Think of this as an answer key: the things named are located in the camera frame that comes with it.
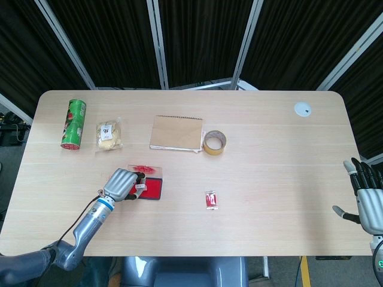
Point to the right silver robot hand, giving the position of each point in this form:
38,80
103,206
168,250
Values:
371,209

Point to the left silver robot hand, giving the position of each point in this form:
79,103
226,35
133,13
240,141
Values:
119,183

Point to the small red stamp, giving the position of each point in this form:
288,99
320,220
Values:
141,186

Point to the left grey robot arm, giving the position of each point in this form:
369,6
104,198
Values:
86,230

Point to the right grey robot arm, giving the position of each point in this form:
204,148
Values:
377,260

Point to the red ink pad clear lid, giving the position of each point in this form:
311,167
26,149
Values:
153,189

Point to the bagged cookies clear wrapper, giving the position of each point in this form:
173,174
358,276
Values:
108,134

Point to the black under-table control box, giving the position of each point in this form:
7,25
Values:
327,257

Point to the green snack can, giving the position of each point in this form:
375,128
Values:
74,125

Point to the brown spiral notebook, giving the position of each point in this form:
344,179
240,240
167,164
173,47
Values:
176,134

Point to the red candy packet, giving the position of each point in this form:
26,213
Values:
212,199

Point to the yellowish tape roll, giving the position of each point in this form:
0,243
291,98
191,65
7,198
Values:
214,146

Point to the black pleated curtain panel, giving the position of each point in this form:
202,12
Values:
27,51
366,101
203,39
305,39
110,42

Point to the grey robot torso base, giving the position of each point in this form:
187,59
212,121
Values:
182,273

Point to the white table leg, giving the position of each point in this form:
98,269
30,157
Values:
265,267

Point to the white partition base foot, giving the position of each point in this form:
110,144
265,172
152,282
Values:
209,85

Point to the white partition frame post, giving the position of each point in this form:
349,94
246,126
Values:
66,45
15,108
371,160
246,48
158,48
350,55

